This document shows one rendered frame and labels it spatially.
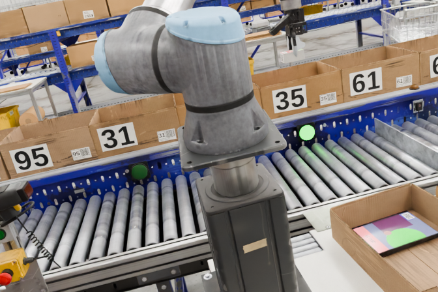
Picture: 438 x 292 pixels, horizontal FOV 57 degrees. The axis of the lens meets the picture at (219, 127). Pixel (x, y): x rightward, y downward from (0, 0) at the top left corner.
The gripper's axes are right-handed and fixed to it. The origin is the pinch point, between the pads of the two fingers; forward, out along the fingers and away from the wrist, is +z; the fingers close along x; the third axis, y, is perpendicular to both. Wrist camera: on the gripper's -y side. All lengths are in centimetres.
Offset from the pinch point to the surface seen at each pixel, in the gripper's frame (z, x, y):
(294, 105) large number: 22.6, -8.2, -4.8
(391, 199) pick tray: 34, -83, -1
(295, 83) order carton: 12.0, -8.1, -2.8
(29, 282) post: 41, -68, -116
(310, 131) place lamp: 33.9, -15.8, -1.0
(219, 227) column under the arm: 12, -109, -55
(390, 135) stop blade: 39, -30, 30
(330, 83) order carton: 15.7, -8.0, 14.0
